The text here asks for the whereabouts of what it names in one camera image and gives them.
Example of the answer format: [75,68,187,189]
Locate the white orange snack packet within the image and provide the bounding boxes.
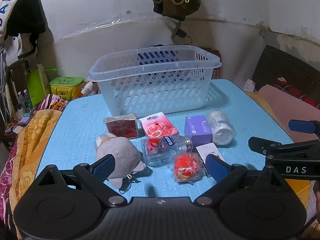
[81,81,97,97]

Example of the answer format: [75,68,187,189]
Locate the clear plastic basket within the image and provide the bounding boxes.
[87,45,222,118]

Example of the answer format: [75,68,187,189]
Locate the grey plush toy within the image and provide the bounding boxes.
[94,132,147,194]

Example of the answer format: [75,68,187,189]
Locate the dark wooden headboard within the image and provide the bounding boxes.
[251,45,320,110]

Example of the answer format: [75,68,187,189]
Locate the white card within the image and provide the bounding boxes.
[196,142,225,161]

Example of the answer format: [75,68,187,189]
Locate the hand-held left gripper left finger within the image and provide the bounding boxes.
[35,154,128,208]

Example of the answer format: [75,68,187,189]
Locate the white paper bag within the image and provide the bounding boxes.
[37,64,50,95]

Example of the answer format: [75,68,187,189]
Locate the yellow-green lidded box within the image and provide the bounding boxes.
[49,76,85,102]

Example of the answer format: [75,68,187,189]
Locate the green shopping bag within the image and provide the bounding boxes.
[25,67,59,107]

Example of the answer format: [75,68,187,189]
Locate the brown wooden chair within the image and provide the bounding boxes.
[6,60,30,105]

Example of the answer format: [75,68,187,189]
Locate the olive hanging bag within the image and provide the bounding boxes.
[153,0,202,22]

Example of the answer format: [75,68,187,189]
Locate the metal crutches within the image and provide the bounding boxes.
[0,46,12,128]

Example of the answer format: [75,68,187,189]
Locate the orange patterned blanket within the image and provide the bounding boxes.
[10,91,320,240]

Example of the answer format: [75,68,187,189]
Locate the red ball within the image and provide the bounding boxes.
[168,152,208,184]

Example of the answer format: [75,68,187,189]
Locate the blue shopping bag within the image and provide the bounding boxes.
[137,44,178,67]

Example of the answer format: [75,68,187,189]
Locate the white plastic bottle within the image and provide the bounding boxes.
[207,110,236,145]

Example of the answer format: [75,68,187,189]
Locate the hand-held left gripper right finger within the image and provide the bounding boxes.
[194,154,288,208]

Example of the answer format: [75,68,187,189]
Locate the white and black jacket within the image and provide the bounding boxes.
[0,0,47,60]

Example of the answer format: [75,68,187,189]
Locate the pink blanket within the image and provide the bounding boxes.
[257,85,320,143]

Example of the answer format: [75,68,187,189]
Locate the wooden socket block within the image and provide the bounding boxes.
[171,21,182,39]

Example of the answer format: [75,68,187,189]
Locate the red patterned gift box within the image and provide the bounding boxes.
[209,48,222,80]

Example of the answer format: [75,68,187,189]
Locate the pink tissue pack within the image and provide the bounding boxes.
[139,112,180,139]

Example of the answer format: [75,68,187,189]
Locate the dark red floral cloth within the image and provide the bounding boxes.
[274,76,320,110]

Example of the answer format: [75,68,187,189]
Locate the clear jar strawberry label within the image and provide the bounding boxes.
[140,135,193,167]

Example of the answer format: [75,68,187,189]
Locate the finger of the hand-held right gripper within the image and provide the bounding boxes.
[248,136,320,158]
[288,119,320,139]

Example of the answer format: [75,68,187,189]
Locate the purple box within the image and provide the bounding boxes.
[184,115,213,145]

